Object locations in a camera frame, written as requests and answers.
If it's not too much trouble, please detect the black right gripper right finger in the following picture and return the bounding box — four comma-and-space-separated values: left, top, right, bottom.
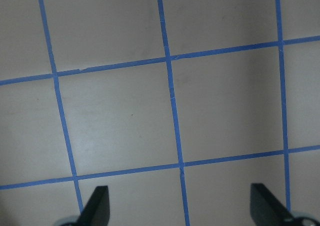
250, 183, 320, 226

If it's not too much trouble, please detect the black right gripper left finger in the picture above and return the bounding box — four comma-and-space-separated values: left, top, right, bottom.
59, 185, 111, 226

